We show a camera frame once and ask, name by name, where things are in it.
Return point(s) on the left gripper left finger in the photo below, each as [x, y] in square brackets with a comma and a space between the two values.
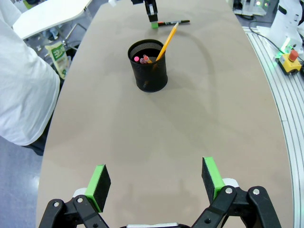
[98, 187]

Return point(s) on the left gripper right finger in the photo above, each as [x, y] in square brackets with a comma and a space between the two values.
[211, 180]

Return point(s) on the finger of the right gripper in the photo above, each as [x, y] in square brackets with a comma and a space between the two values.
[137, 1]
[152, 14]

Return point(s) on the black marker with red ends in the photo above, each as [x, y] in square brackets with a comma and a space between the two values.
[175, 22]

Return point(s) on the yellow pencil with pink eraser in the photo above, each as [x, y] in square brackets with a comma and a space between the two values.
[168, 39]
[147, 59]

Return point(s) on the black pen with pink cap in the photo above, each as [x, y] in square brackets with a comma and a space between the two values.
[136, 58]

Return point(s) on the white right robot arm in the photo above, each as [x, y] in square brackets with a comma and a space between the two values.
[285, 21]

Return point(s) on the black mesh pen holder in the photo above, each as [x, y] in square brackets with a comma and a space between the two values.
[152, 78]

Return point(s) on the white side table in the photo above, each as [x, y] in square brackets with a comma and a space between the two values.
[47, 14]

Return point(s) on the green printed plastic bag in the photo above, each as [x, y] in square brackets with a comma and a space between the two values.
[58, 59]

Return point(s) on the background equipment with indicator lights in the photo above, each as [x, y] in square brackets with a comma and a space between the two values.
[259, 7]

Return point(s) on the person in white coat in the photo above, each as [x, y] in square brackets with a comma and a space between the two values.
[21, 83]

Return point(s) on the yellow emergency stop button box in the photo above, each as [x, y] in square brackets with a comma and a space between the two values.
[291, 65]

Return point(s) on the aluminium rail platform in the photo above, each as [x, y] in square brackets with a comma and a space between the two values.
[289, 118]

